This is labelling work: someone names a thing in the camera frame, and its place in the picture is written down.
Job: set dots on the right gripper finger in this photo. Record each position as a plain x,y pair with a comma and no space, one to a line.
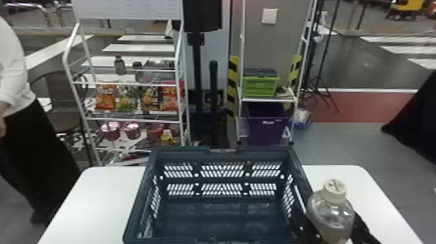
363,231

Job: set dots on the clear bottle white cap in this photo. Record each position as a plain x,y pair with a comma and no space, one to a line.
329,214

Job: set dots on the purple crate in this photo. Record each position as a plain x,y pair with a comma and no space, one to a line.
267,127

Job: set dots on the blue basket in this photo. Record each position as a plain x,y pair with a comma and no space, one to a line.
221,225

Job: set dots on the black tripod stand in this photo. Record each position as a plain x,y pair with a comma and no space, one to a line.
323,61

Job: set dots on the green basket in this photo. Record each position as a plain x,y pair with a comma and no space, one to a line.
260,87

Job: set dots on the yellow bottle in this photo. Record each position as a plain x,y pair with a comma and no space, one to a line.
166,138

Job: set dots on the red noodle cup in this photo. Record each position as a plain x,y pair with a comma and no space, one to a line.
131,130
155,131
110,131

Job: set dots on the red snack packet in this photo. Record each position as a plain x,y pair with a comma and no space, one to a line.
170,97

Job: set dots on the yellow snack packet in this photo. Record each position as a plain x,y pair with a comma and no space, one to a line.
149,99

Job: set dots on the green snack packet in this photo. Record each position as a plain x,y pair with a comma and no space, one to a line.
126,101

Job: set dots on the orange snack packet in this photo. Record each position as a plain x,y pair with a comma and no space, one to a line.
106,98

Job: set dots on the dark bottle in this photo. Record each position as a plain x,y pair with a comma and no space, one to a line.
120,66

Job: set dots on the person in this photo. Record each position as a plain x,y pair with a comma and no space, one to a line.
30,153

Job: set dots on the yellow black striped post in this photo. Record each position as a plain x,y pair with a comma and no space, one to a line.
295,70
232,85

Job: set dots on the white wall plate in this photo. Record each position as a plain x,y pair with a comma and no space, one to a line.
269,15

